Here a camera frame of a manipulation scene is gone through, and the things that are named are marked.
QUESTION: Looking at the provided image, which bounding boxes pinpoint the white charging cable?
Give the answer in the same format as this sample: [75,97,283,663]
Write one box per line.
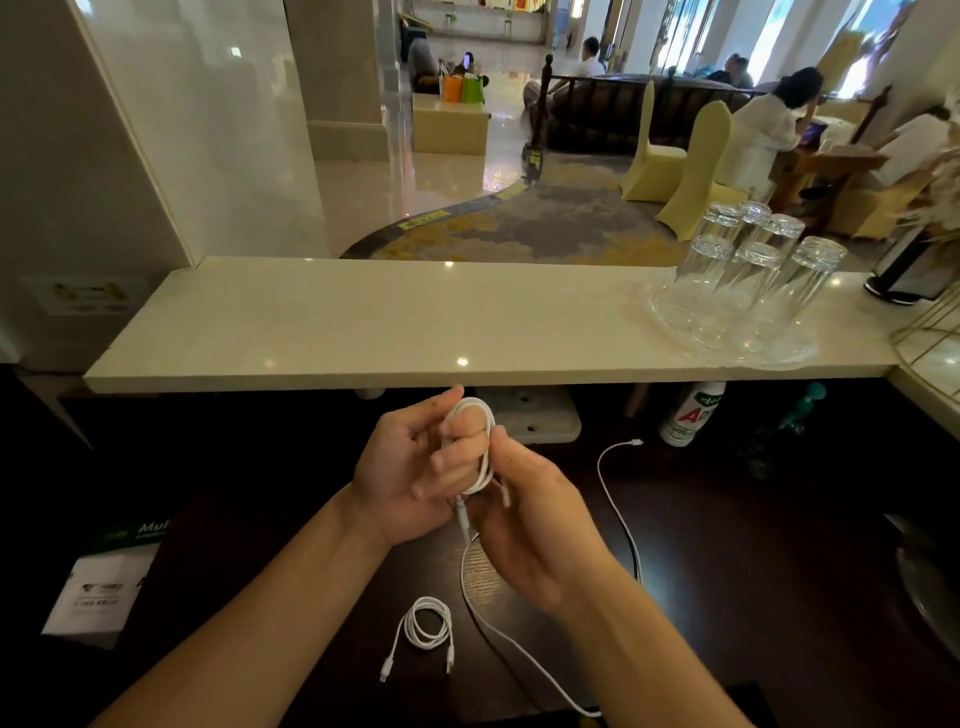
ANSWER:
[458,438,646,720]
[378,596,457,684]
[438,395,513,545]

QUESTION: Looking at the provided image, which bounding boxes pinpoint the group of upturned clear glasses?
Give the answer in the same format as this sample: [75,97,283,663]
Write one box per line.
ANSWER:
[671,200,849,358]

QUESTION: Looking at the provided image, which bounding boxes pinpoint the cream stone counter ledge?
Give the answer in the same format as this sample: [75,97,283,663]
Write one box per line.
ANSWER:
[82,256,960,440]

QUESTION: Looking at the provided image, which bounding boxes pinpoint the grey armchair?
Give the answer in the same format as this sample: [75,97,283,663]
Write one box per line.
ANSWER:
[407,37,444,95]

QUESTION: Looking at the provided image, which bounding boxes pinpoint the gold wire basket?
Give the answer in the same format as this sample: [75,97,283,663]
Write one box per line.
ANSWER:
[890,281,960,384]

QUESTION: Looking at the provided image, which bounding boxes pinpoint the black post with yellow label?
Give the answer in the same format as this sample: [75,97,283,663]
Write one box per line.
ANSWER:
[521,53,555,185]

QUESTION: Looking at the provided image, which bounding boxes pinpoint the dark wooden sofa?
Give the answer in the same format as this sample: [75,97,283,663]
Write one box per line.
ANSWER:
[524,53,766,155]

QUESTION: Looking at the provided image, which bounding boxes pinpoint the clear sign stand black base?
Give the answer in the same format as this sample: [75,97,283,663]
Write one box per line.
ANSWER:
[863,224,960,307]

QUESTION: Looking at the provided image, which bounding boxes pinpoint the white and green paper box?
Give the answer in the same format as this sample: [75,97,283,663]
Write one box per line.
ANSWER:
[41,517,170,650]

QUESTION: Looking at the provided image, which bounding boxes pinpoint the dried flower bunch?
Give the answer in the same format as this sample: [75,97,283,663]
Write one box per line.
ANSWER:
[896,149,960,241]

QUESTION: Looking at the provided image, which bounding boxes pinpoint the brown wooden table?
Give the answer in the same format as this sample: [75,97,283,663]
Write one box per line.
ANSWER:
[768,146,890,234]

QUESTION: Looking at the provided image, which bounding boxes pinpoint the yellow covered chair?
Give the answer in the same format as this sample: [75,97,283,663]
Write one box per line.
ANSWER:
[656,99,750,243]
[824,176,939,241]
[620,78,688,204]
[815,29,864,95]

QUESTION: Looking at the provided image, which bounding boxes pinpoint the long white reception counter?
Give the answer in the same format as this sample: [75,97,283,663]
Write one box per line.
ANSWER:
[408,0,549,43]

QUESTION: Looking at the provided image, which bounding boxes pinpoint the pale wall sticker green print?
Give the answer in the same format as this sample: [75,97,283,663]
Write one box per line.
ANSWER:
[20,275,151,316]

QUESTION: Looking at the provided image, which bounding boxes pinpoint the round metal dish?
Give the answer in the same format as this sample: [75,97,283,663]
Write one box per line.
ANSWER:
[884,513,960,661]

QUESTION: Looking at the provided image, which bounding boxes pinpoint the person's left hand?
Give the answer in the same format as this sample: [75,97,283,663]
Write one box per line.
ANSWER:
[348,384,500,553]

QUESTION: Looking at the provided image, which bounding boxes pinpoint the white socket box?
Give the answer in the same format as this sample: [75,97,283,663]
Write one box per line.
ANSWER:
[472,386,583,445]

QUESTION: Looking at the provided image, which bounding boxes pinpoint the person's right hand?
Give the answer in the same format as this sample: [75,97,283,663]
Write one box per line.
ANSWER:
[461,425,624,622]

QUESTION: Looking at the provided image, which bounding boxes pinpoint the clear glass tray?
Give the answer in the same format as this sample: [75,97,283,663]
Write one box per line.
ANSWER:
[646,269,820,369]

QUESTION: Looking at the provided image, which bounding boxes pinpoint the teal plastic bottle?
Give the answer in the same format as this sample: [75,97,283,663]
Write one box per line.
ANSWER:
[749,380,829,481]

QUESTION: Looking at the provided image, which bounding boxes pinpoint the beige block bench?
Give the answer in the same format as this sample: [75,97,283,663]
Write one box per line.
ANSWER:
[410,91,491,157]

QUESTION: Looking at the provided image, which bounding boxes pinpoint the white bottle red green label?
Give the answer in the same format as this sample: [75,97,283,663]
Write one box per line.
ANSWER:
[658,380,727,449]

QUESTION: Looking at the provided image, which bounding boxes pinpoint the person's right forearm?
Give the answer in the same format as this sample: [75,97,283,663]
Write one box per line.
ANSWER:
[554,560,755,728]

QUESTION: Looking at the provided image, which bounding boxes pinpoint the person's left forearm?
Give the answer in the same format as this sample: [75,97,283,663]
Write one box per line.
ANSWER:
[89,483,395,728]

